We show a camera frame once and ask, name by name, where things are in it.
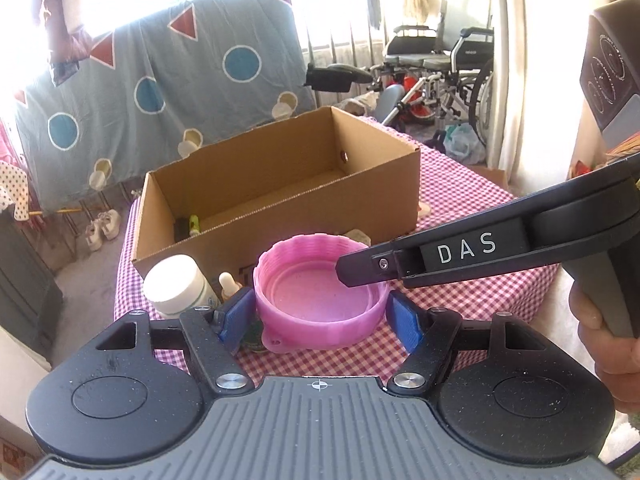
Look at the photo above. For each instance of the black padded seat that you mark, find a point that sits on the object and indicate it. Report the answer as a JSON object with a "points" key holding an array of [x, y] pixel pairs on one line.
{"points": [[335, 77]]}

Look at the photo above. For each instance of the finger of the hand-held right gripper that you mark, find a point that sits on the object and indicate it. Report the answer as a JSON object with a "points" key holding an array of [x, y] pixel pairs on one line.
{"points": [[450, 252]]}

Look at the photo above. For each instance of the pink checkered tablecloth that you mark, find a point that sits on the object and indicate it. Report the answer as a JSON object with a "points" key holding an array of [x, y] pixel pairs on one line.
{"points": [[475, 195]]}

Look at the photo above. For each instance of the white plastic bottle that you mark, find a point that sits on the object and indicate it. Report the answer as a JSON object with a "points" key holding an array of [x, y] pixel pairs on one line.
{"points": [[175, 287]]}

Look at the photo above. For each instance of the pale blue plastic bag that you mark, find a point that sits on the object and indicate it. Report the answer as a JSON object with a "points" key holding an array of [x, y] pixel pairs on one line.
{"points": [[465, 142]]}

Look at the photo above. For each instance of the black wheelchair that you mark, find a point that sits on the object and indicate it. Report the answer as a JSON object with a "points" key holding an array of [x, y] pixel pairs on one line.
{"points": [[450, 60]]}

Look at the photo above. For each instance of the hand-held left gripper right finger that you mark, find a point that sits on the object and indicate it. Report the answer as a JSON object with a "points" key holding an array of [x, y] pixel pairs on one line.
{"points": [[402, 322]]}

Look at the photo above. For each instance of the red plastic bag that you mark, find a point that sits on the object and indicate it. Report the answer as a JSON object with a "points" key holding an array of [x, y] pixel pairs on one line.
{"points": [[417, 105]]}

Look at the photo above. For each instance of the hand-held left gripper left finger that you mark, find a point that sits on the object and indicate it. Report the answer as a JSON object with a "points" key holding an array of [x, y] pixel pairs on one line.
{"points": [[235, 317]]}

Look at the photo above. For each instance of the pink garment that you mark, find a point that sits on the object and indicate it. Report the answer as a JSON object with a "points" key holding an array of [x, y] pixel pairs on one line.
{"points": [[10, 145]]}

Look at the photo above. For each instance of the blue blanket with circles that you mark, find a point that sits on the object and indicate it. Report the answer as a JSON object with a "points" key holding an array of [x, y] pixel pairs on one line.
{"points": [[200, 85]]}

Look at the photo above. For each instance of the dark jar with gold lid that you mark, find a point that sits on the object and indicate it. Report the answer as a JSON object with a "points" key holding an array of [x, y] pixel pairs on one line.
{"points": [[252, 339]]}

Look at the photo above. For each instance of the dark maroon jacket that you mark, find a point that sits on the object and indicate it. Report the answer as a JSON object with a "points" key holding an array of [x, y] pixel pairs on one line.
{"points": [[62, 20]]}

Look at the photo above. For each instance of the metal railing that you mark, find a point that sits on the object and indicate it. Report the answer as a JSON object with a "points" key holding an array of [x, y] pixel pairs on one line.
{"points": [[340, 25]]}

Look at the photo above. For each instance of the white star-print cloth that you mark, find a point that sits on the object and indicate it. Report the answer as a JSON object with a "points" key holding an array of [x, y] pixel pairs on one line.
{"points": [[10, 190]]}

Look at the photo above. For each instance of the black tube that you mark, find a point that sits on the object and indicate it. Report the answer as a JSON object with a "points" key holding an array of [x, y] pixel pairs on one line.
{"points": [[180, 227]]}

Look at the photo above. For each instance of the green dropper bottle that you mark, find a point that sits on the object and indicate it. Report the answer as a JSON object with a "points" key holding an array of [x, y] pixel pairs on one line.
{"points": [[229, 287]]}

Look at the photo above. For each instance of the pink ribbed plastic bowl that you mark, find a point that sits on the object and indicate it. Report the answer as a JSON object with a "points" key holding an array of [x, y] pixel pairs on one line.
{"points": [[310, 305]]}

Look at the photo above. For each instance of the yellow stick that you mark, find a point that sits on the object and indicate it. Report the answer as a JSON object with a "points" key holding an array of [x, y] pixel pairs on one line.
{"points": [[55, 210]]}

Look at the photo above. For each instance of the dark cabinet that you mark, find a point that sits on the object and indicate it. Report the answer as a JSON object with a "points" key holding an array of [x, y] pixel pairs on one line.
{"points": [[25, 285]]}

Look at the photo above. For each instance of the person's right hand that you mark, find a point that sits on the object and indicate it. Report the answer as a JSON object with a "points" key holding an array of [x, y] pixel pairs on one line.
{"points": [[615, 365]]}

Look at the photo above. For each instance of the brown cardboard box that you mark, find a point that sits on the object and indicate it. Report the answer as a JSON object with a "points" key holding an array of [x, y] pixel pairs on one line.
{"points": [[380, 185]]}

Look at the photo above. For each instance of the yellow-green small bottle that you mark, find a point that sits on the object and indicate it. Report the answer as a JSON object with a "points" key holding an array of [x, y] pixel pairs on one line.
{"points": [[194, 225]]}

